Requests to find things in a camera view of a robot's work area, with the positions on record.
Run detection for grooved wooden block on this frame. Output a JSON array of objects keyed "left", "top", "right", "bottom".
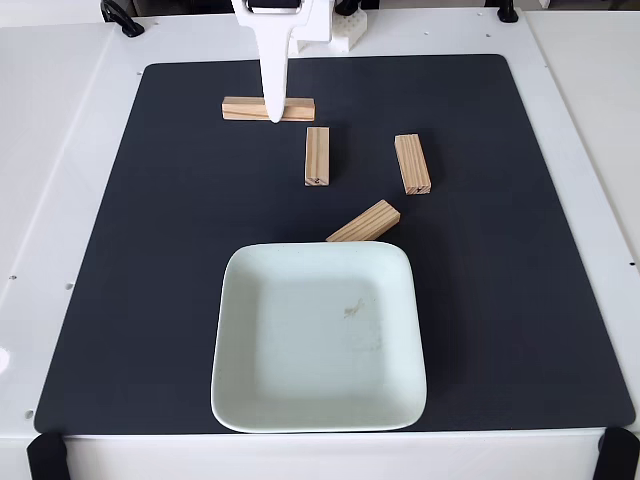
[
  {"left": 394, "top": 133, "right": 432, "bottom": 196},
  {"left": 325, "top": 199, "right": 401, "bottom": 243},
  {"left": 304, "top": 126, "right": 331, "bottom": 188},
  {"left": 221, "top": 96, "right": 317, "bottom": 123}
]

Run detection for pale green square plate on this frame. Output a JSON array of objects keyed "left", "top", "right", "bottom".
[{"left": 209, "top": 241, "right": 429, "bottom": 434}]

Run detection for black rubber mat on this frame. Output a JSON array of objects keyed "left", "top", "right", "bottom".
[{"left": 33, "top": 53, "right": 636, "bottom": 435}]

